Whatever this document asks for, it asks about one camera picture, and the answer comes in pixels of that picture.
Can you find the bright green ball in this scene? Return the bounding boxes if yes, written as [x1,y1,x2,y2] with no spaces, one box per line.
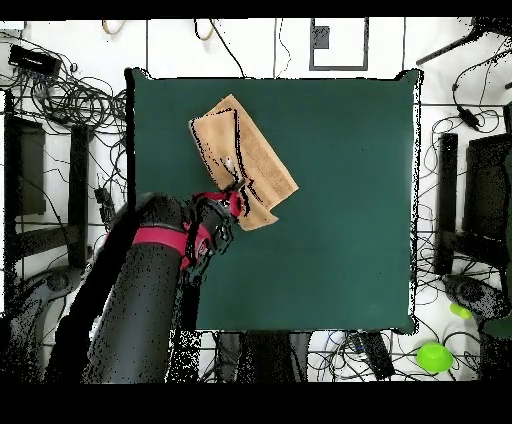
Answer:
[415,341,455,375]

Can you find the black robot pedestal frame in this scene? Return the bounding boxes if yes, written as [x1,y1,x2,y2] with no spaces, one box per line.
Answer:
[215,330,312,383]

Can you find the dark green table cloth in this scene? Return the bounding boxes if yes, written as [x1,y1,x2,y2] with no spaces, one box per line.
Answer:
[124,67,421,336]

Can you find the tangled black cables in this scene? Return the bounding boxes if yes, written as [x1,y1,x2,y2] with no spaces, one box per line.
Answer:
[0,31,129,137]

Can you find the black power adapter with cable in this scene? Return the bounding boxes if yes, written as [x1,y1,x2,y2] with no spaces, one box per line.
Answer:
[451,51,505,133]

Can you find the grey square floor frame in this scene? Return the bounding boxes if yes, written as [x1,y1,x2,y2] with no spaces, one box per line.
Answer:
[308,17,370,72]

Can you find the grey wheeled stand base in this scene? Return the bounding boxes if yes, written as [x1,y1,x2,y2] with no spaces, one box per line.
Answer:
[7,265,85,383]

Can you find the black tripod leg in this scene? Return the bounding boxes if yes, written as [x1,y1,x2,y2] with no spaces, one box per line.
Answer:
[415,16,512,67]

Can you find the wide black power strip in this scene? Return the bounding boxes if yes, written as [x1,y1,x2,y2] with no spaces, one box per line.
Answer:
[351,331,395,381]

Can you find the tan cord loop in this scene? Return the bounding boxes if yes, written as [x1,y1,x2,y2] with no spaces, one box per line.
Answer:
[194,19,217,42]
[101,19,127,36]

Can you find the dark grey floor plate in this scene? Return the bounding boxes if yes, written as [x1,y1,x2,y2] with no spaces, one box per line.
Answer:
[311,25,331,50]

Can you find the black hub box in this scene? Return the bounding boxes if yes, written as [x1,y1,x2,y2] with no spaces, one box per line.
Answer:
[8,43,63,78]

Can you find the orange terry towel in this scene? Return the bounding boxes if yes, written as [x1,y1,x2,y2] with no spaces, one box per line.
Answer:
[187,93,300,232]

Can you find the long black power strip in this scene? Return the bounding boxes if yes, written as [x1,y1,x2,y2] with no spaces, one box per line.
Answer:
[93,186,117,219]

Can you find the black metal stand frame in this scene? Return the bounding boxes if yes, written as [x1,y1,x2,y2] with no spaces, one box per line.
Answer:
[3,89,95,271]
[435,101,512,277]

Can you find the dark grey stand base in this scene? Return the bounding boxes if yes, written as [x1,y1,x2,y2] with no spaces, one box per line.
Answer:
[441,273,512,321]

